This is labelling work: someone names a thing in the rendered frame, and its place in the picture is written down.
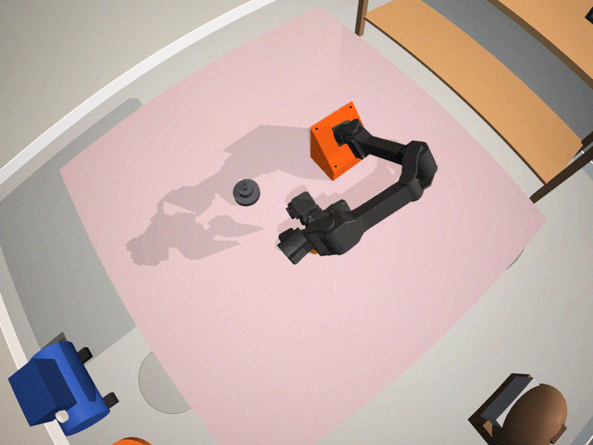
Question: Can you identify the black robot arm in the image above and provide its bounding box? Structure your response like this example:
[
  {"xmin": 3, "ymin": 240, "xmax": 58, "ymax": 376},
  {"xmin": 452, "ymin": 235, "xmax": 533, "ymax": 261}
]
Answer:
[{"xmin": 277, "ymin": 118, "xmax": 438, "ymax": 265}]

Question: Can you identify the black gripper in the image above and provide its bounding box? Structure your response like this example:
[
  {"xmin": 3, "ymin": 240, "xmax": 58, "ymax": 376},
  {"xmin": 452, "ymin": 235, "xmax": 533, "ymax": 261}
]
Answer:
[{"xmin": 278, "ymin": 199, "xmax": 351, "ymax": 242}]

